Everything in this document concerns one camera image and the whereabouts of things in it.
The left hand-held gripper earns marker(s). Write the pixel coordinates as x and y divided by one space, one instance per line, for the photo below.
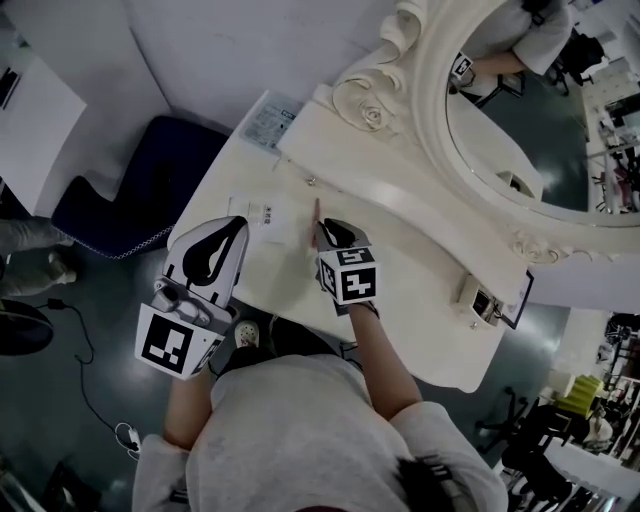
160 345

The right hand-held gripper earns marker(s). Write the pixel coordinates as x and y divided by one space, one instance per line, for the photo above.
357 285

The pink pencil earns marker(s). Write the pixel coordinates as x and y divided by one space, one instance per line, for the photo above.
316 215

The white dressing table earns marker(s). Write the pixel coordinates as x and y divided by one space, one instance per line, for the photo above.
400 305

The person's left forearm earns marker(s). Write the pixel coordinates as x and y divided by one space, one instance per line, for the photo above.
187 410

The person's right forearm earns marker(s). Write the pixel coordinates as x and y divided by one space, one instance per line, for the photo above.
380 360

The white paper tag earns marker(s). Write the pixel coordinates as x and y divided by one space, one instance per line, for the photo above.
250 212

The person's white left shoe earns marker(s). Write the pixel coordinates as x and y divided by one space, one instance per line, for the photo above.
247 332

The navy blue stool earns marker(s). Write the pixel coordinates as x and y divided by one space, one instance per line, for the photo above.
165 150

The laminated printed sheet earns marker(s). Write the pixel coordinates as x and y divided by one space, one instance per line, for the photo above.
265 120

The small black box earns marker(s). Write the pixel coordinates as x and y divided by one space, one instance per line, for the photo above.
481 301

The oval white ornate mirror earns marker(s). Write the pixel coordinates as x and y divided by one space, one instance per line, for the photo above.
427 100

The person's light grey shirt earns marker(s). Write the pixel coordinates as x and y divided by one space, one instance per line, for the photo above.
290 430

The white power adapter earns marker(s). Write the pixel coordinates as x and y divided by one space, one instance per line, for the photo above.
131 437

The black round stool seat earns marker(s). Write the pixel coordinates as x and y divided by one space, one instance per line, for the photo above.
20 330

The white cabinet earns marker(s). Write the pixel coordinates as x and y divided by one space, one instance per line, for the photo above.
45 125

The black office chair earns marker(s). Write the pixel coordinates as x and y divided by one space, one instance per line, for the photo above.
550 425

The yellow-green ribbed object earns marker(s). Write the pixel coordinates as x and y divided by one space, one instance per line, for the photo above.
582 397

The black picture frame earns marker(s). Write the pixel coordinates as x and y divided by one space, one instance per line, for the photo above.
520 300

